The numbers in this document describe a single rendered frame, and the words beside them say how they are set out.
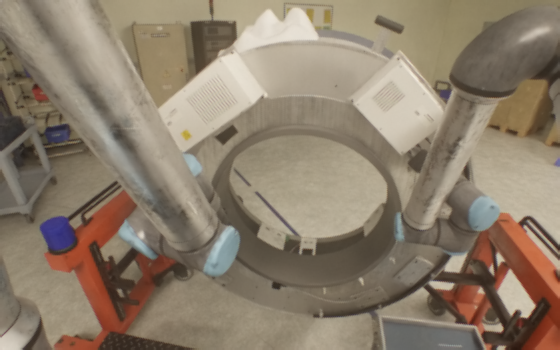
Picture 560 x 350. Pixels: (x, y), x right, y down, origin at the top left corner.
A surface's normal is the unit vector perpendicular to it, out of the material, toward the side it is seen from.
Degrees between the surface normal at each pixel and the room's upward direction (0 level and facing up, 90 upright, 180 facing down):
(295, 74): 90
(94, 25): 87
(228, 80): 90
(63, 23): 97
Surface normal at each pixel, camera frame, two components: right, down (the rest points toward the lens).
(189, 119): -0.17, 0.46
